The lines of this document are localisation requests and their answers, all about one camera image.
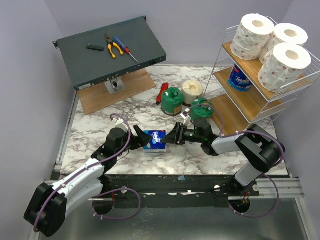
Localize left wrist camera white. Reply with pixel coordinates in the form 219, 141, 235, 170
112, 118, 128, 132

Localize black bit holder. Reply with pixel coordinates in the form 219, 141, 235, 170
86, 44, 104, 52

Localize wooden shelf board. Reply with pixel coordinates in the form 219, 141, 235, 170
209, 94, 262, 135
213, 66, 283, 123
222, 42, 312, 102

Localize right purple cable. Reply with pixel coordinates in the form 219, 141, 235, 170
186, 103, 287, 166

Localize white wire shelf rack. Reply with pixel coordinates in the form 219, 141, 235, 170
203, 16, 320, 137

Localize green roll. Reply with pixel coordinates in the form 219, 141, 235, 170
161, 87, 184, 116
189, 97, 214, 120

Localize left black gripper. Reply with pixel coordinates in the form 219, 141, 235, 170
115, 125, 153, 157

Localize top wooden shelf board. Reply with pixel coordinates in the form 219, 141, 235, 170
222, 42, 312, 102

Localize purple cable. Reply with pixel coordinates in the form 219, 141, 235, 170
32, 113, 132, 233
186, 103, 287, 166

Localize floral roll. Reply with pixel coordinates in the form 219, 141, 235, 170
230, 13, 275, 60
258, 23, 309, 64
258, 42, 312, 93

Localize wooden board under chassis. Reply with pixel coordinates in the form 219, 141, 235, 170
77, 69, 156, 115

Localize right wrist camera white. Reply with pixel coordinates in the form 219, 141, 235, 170
180, 108, 192, 127

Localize yellow handled pliers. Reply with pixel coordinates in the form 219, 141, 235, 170
104, 33, 124, 59

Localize dark grey rack chassis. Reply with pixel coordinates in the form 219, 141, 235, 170
53, 16, 167, 91

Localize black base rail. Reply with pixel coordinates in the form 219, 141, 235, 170
91, 174, 259, 212

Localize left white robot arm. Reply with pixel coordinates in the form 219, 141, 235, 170
23, 125, 152, 237

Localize bottom wooden shelf board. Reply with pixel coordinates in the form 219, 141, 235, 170
209, 94, 262, 135

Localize floral roll back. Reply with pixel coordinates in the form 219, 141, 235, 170
258, 42, 312, 93

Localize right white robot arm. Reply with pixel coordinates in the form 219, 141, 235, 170
161, 118, 286, 196

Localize middle wooden shelf board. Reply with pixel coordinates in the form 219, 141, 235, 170
213, 66, 283, 123

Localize blue red screwdriver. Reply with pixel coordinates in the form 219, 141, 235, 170
113, 36, 138, 62

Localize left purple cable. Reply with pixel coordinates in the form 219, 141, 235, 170
32, 113, 132, 233

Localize cream wrapped roll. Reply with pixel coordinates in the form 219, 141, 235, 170
181, 80, 204, 106

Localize blue Tempo tissue roll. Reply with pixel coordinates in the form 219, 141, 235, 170
228, 64, 253, 92

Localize red utility knife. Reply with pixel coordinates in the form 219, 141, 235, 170
156, 82, 169, 105

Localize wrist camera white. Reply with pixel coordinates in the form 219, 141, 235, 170
112, 118, 128, 132
180, 108, 192, 127

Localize floral roll front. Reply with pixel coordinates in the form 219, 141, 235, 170
258, 23, 309, 64

